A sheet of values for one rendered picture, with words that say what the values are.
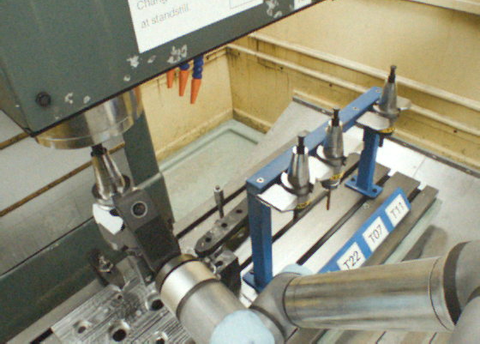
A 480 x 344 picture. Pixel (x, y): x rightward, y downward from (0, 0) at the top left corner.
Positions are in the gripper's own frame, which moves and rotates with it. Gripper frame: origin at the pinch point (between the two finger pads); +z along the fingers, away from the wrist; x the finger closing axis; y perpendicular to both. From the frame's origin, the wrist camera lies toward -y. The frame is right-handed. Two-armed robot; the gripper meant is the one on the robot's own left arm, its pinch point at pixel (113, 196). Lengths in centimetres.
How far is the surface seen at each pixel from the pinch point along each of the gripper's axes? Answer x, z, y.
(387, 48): 99, 15, 11
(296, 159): 29.0, -13.2, 1.1
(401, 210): 65, -18, 36
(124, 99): 3.4, -8.4, -20.2
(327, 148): 39.3, -11.9, 4.9
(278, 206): 23.0, -14.7, 7.5
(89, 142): -2.5, -8.5, -16.7
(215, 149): 71, 79, 72
